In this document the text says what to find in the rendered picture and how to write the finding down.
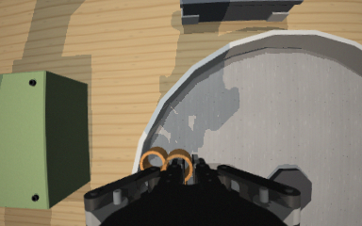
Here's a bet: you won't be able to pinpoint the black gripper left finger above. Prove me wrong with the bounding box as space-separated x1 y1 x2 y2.
84 157 185 226

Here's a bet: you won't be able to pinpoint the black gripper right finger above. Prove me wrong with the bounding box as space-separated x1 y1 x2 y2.
191 154 301 226

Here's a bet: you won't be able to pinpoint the grey metal bushing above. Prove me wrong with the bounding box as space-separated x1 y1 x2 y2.
140 183 148 193

